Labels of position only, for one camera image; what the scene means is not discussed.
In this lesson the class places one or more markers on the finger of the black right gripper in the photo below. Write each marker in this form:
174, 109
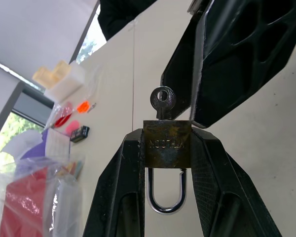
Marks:
227, 86
180, 79

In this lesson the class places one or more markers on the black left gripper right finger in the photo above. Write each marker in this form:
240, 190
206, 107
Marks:
212, 177

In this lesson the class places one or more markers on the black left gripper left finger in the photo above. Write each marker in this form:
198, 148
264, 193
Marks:
116, 177

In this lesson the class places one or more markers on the small silver padlock key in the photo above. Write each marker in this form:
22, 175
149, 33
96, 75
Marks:
170, 98

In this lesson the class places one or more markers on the brass padlock with steel shackle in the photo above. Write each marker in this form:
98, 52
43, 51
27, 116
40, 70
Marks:
166, 145

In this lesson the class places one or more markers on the small black box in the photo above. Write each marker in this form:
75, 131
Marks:
80, 134

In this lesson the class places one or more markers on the clear plastic box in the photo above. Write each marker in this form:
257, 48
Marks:
59, 145

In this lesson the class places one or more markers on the pink heart-shaped piece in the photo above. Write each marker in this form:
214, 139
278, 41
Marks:
72, 126

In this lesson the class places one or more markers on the small metal clip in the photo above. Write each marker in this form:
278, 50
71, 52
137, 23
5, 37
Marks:
91, 107

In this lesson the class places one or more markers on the small orange plastic piece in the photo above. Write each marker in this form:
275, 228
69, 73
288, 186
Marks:
83, 107

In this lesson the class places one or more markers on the red flat plastic piece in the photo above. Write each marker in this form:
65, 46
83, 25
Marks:
61, 121

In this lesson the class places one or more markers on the purple sheet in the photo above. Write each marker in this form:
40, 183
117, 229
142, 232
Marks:
35, 149

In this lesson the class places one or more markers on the dark black shape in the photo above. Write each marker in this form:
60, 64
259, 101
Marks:
118, 14

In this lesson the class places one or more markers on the clear bag with red box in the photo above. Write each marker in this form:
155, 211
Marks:
22, 202

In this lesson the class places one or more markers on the white plastic box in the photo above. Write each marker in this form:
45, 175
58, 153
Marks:
66, 84

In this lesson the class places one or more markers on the cream plastic block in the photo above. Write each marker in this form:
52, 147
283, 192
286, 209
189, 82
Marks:
48, 74

